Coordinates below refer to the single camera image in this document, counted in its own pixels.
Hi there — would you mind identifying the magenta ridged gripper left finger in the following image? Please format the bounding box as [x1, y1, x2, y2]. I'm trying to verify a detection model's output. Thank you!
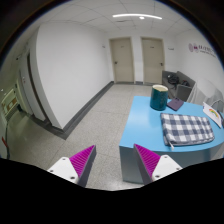
[48, 145, 96, 187]

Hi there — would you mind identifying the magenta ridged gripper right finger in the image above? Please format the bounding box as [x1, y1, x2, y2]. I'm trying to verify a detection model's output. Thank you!
[134, 144, 182, 185]

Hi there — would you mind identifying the checkered grey white towel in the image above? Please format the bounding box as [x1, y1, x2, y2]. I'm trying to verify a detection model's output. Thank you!
[160, 113, 215, 149]

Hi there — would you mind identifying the light blue table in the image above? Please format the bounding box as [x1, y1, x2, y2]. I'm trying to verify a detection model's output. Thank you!
[119, 96, 224, 183]

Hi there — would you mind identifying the purple notebook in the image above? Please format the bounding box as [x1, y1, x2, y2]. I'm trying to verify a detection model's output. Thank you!
[167, 98, 184, 111]

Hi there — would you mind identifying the dark teal cylindrical container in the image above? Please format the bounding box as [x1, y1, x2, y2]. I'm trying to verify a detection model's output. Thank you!
[150, 84, 168, 111]

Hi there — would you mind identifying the white card with rainbow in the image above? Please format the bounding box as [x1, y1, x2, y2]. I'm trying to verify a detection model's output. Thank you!
[203, 103, 223, 128]

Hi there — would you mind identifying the grey sofa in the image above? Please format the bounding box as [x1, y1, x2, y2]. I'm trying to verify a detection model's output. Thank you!
[162, 71, 195, 101]

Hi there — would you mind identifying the black bag on sofa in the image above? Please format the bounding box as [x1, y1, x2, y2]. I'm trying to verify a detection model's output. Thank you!
[167, 75, 179, 85]

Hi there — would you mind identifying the white chair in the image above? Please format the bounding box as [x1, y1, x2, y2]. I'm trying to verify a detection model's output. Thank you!
[187, 78, 224, 112]

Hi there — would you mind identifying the right beige door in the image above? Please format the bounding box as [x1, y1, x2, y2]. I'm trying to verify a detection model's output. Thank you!
[142, 37, 164, 84]

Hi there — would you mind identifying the beige door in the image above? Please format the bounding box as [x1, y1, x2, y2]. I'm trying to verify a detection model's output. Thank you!
[110, 38, 134, 83]
[142, 37, 164, 84]

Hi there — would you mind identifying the left beige door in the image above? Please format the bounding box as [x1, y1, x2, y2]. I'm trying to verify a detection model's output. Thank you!
[110, 38, 134, 83]

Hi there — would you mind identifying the ceiling strip light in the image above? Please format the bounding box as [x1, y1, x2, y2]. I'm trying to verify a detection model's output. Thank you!
[112, 13, 162, 20]

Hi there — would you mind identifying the pink wall logo sign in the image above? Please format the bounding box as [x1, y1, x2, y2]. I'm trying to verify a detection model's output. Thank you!
[188, 43, 216, 57]

